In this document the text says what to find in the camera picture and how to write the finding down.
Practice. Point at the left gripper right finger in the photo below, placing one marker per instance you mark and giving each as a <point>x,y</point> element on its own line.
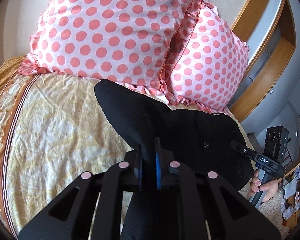
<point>208,207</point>

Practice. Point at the polka dot pillow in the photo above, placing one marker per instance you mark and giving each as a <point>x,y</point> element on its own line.
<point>207,63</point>
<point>125,41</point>

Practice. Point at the wooden door frame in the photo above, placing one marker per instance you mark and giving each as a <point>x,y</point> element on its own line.
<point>257,23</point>

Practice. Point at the right hand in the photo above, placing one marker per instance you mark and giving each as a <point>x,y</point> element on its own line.
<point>270,187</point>

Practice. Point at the black pants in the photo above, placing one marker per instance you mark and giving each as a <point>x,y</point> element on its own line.
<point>197,139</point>

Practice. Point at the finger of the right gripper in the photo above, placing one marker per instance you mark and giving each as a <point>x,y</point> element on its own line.
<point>244,150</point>

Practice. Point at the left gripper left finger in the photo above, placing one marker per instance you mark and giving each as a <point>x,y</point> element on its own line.
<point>89,207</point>

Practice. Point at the right polka dot pillow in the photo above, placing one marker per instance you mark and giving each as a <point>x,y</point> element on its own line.
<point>207,63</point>

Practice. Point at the left polka dot pillow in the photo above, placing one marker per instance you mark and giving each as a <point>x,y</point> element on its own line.
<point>125,41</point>

